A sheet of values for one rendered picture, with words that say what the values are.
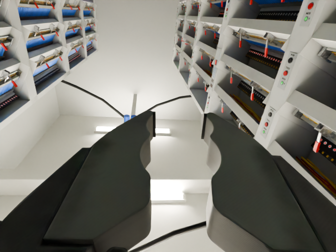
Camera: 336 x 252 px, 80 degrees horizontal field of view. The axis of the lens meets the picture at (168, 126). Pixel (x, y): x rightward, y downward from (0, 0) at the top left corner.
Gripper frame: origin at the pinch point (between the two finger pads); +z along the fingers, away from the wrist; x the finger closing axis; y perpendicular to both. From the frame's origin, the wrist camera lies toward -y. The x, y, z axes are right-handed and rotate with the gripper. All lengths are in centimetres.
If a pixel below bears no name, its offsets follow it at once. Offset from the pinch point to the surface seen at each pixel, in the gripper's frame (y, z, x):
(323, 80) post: 15, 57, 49
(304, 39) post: 3, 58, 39
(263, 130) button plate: 37, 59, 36
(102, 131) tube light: 172, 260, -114
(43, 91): 51, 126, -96
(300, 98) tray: 19, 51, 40
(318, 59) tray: 8, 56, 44
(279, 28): 1, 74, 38
